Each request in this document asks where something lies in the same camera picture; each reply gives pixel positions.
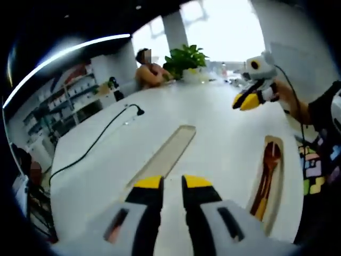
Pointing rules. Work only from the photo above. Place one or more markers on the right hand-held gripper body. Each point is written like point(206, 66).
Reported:
point(262, 68)

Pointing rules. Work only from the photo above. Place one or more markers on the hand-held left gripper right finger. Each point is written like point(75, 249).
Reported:
point(202, 208)

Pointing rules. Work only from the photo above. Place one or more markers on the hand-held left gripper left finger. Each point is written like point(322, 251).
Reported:
point(144, 208)

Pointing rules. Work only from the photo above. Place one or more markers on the brown wooden spoon utensil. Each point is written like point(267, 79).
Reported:
point(272, 154)

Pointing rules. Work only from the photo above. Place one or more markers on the brown wooden chopstick utensil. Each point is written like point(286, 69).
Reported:
point(263, 208)
point(267, 186)

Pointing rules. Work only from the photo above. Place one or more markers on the beige cutlery case lid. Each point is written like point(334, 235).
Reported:
point(170, 152)

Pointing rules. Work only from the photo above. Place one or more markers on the beige cutlery case base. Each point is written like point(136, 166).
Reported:
point(278, 186)

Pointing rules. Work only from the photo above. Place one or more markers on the person's right hand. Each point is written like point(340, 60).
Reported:
point(286, 96)

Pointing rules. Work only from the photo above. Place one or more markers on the white board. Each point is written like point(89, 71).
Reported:
point(293, 61)

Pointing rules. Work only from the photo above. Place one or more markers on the large bright window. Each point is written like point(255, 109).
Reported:
point(226, 32)

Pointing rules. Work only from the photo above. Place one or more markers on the green potted plant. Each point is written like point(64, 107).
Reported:
point(186, 60)

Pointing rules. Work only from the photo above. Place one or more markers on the white worn device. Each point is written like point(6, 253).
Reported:
point(336, 106)

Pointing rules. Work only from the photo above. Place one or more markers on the operator in patterned shirt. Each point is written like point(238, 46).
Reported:
point(319, 165)

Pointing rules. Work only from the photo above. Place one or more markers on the storage shelf with white boxes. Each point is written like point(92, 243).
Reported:
point(64, 96)

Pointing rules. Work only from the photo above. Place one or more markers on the long ceiling light strip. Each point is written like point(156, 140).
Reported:
point(53, 60)

